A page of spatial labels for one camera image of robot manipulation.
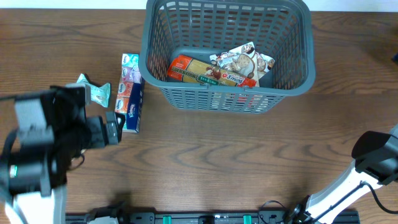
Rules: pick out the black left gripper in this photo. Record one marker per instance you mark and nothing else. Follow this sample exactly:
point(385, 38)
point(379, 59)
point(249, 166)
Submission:
point(99, 135)

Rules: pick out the mint green packet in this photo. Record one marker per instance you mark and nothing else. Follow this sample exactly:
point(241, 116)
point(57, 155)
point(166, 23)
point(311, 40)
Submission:
point(99, 94)

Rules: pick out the Kleenex tissue multipack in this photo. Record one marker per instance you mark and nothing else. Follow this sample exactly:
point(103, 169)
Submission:
point(129, 99)

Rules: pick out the red yellow packet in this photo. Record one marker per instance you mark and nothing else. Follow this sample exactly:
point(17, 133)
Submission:
point(190, 70)

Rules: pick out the cookie snack pouch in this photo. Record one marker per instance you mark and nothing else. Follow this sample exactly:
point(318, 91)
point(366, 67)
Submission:
point(264, 64)
point(241, 60)

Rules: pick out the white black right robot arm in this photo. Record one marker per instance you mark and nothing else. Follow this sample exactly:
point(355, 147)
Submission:
point(374, 165)

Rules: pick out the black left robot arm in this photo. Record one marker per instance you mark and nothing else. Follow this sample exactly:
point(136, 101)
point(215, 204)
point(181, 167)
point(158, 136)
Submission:
point(53, 130)

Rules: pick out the grey plastic basket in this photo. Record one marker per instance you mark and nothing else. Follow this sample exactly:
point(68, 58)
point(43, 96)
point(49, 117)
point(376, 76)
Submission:
point(281, 29)

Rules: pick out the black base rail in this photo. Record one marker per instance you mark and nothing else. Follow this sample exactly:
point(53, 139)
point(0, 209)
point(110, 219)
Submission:
point(117, 215)

